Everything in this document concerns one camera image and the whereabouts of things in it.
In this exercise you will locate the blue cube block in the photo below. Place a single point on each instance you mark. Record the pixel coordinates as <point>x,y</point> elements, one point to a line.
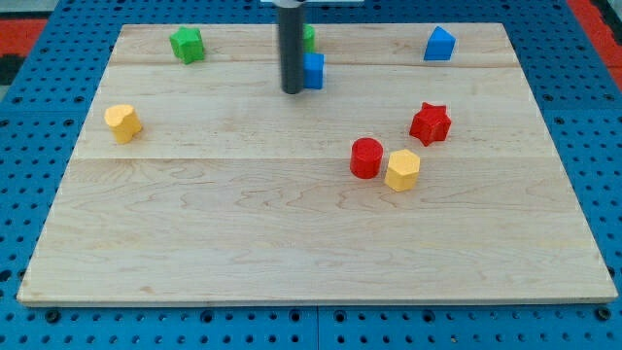
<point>313,70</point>

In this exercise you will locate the blue triangle block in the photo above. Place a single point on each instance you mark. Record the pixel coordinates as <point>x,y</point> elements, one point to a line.
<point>440,45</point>

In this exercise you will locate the red cylinder block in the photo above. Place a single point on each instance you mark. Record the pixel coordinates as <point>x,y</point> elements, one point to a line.
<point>366,156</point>

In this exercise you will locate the wooden board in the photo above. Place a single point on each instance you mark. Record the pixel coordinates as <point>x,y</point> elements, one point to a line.
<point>236,194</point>

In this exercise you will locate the yellow hexagon block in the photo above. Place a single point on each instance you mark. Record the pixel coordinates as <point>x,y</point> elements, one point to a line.
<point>402,170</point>

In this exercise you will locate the red star block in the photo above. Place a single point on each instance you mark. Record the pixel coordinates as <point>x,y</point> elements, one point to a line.
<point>430,124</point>

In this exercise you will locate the green cylinder block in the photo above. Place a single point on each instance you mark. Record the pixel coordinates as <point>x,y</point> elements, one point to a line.
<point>309,40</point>

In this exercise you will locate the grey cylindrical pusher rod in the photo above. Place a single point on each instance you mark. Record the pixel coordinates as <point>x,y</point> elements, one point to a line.
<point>290,15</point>

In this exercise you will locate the green star block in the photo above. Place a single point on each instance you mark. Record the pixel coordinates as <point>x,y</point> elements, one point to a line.
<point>187,44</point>

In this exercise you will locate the yellow heart block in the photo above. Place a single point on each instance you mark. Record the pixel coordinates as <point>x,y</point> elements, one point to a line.
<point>123,121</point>

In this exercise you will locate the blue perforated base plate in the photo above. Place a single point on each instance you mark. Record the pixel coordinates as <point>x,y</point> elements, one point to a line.
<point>46,105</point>

